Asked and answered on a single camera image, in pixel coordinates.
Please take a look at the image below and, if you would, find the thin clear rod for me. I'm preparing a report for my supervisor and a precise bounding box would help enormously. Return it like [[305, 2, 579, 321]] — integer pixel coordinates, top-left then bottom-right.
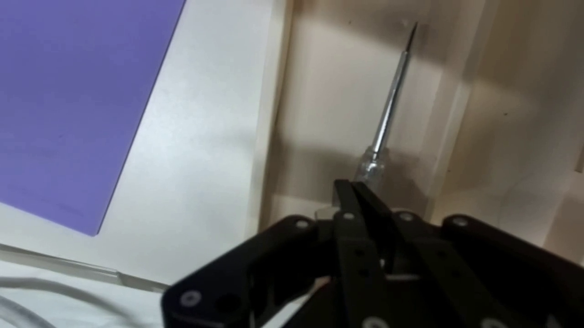
[[0, 242, 170, 295]]

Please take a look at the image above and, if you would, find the purple mat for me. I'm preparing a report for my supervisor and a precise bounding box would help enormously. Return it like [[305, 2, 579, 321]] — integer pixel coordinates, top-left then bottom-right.
[[0, 0, 189, 237]]

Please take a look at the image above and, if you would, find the clear-handled screwdriver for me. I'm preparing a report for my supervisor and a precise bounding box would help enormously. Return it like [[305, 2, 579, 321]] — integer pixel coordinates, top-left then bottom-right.
[[353, 20, 420, 186]]

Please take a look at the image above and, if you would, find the wooden divided tray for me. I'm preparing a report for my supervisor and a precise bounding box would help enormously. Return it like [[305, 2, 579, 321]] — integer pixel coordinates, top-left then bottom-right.
[[258, 0, 584, 252]]

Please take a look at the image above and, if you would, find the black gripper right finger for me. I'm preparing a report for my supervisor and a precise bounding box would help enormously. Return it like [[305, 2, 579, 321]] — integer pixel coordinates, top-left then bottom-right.
[[353, 181, 584, 328]]

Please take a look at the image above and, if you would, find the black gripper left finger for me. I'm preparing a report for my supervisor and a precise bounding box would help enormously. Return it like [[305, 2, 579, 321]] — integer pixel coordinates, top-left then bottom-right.
[[163, 179, 391, 328]]

